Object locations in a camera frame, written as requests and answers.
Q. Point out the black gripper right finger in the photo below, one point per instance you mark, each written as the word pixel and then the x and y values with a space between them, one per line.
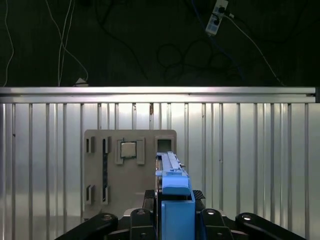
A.
pixel 212 225

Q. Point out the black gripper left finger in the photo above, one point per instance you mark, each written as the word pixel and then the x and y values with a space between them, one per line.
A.
pixel 140 225

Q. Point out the hard disk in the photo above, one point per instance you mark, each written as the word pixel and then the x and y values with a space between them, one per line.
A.
pixel 177 220

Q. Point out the grey parts rack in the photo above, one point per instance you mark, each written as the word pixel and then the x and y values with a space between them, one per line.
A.
pixel 130 180

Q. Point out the silver CPU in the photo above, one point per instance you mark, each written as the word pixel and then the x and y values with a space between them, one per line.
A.
pixel 128 149

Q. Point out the white power strip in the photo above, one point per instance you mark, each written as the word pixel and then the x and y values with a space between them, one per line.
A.
pixel 215 20

